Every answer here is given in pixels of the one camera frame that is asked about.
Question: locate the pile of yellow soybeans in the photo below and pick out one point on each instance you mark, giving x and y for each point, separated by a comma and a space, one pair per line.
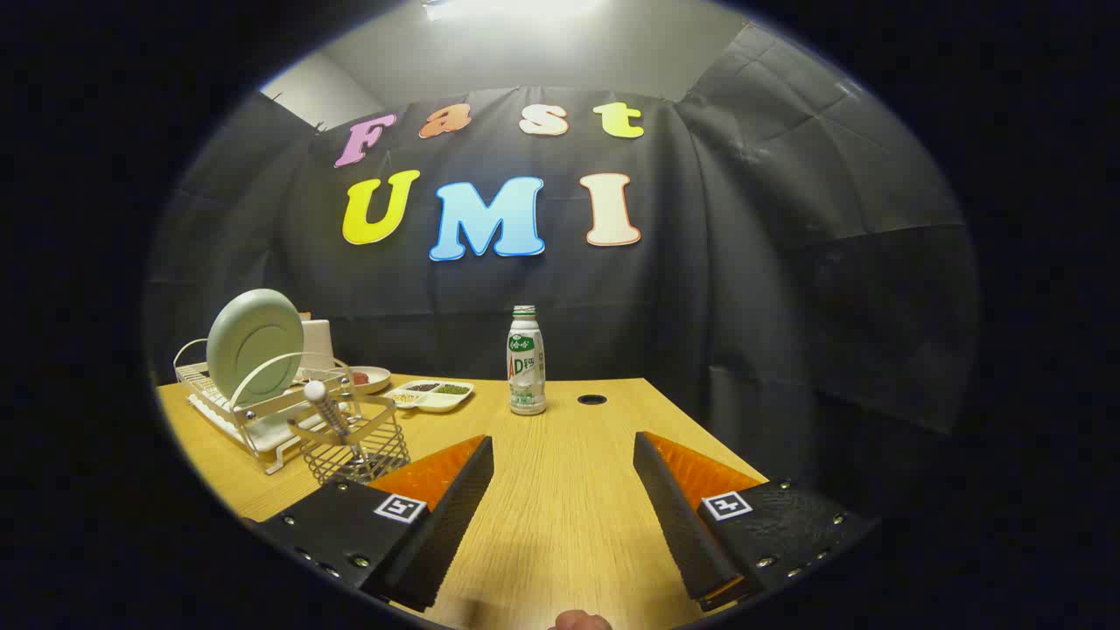
405, 397

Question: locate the pile of dark red beans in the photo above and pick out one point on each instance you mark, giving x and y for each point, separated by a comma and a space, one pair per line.
423, 387

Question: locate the white toaster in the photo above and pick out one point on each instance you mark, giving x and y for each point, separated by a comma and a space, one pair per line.
318, 346

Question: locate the black backdrop cloth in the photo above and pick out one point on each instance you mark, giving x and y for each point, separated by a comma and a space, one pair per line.
744, 289

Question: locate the pale green plate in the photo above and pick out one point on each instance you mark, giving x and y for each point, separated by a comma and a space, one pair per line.
254, 346

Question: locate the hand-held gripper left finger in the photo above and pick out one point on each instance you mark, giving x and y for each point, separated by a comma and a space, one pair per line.
451, 525

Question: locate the beige round plate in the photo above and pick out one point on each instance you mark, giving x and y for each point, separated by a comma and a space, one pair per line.
378, 378

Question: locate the white green drink bottle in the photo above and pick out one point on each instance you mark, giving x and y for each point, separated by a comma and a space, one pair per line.
527, 367

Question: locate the pile of green beans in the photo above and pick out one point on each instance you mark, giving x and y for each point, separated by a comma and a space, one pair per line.
452, 388

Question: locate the white divided tray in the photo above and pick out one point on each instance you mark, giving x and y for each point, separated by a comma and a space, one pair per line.
437, 402

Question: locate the white spoon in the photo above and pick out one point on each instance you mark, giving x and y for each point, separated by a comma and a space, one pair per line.
315, 390

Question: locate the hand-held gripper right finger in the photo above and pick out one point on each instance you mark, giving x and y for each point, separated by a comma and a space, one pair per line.
678, 516

